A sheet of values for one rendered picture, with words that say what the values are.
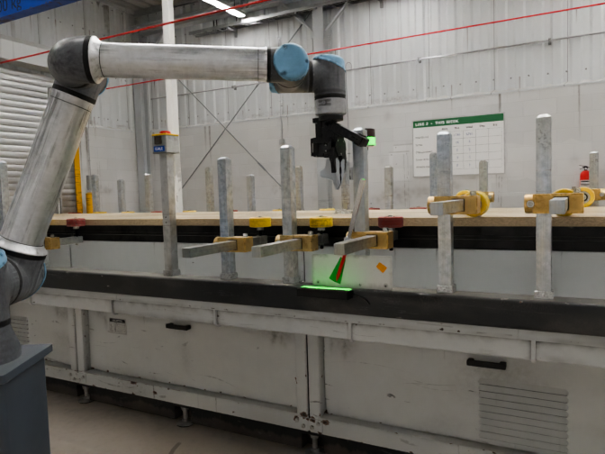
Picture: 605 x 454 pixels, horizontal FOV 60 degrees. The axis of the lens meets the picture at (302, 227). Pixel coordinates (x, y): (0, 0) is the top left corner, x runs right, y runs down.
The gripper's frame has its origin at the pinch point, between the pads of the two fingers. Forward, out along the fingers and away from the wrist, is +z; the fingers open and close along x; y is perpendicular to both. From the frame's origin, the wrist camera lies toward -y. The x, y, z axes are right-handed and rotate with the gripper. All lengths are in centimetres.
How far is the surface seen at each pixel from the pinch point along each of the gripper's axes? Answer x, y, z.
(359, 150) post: -6.1, -4.1, -10.0
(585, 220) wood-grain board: -27, -63, 12
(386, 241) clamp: -5.3, -12.1, 16.8
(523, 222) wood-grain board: -27, -47, 12
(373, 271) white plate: -5.4, -7.8, 25.7
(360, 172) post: -6.1, -4.3, -3.6
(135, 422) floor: -24, 113, 101
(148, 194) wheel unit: -115, 187, 0
